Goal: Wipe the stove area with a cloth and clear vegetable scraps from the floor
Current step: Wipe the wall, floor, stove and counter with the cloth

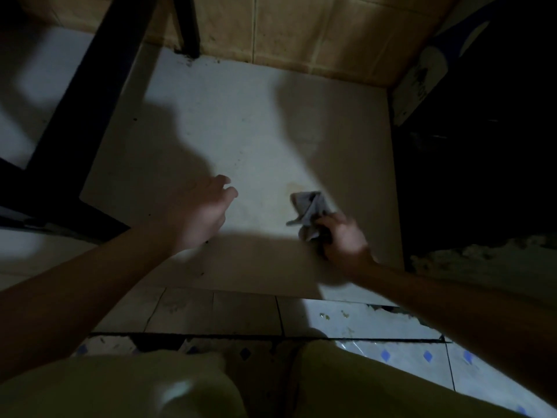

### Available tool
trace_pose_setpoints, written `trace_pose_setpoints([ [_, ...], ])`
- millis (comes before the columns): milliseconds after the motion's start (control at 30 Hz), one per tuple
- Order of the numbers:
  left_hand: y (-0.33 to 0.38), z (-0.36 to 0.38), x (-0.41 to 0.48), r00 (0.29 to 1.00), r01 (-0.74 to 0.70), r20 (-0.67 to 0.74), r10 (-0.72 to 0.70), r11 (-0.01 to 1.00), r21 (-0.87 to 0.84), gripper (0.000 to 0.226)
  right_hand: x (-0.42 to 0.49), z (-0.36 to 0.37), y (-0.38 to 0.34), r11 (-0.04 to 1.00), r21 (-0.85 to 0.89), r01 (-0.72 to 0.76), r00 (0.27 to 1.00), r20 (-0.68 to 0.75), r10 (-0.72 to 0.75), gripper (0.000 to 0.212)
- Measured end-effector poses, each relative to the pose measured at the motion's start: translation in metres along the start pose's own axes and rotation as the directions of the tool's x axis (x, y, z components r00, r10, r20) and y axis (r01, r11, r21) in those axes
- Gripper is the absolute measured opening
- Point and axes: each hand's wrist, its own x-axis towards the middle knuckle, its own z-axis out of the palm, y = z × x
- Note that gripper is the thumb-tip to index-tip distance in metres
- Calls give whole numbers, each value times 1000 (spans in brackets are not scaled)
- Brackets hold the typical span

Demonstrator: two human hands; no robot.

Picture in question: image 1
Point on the person's right hand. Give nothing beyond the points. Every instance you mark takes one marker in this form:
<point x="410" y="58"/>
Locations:
<point x="348" y="248"/>

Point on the black metal stove stand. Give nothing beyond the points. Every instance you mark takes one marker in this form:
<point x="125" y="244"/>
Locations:
<point x="78" y="104"/>

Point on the white board with blue print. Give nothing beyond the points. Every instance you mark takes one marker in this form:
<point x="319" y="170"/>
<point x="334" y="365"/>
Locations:
<point x="417" y="82"/>

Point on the person's right forearm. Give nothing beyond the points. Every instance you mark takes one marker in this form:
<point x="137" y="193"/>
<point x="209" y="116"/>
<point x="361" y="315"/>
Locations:
<point x="457" y="309"/>

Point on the person's left forearm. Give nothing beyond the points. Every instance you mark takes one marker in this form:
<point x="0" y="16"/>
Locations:
<point x="65" y="309"/>

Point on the person's left hand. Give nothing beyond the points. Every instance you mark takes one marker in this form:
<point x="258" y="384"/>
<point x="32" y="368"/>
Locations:
<point x="204" y="213"/>

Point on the dark grey rag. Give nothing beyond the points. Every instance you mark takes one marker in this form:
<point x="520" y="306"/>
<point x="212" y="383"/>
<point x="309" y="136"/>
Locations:
<point x="311" y="204"/>

